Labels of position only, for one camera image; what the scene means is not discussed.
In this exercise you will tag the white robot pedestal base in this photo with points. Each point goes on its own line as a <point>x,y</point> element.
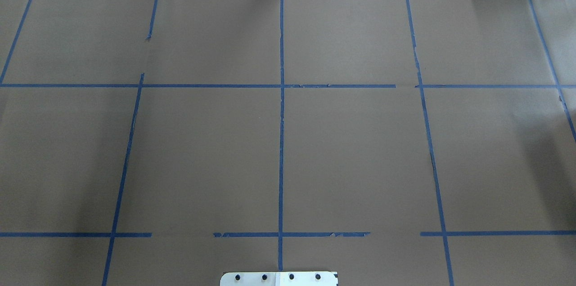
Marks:
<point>297,278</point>

